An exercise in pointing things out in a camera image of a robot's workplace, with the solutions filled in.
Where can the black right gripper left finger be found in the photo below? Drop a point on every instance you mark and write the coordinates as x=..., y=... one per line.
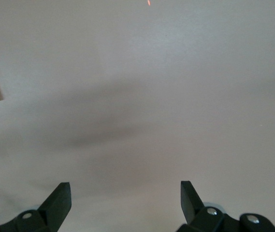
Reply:
x=52, y=207

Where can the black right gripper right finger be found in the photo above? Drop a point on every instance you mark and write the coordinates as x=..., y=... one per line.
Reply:
x=195, y=212

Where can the brown table cover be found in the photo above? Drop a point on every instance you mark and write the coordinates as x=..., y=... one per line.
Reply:
x=137, y=96

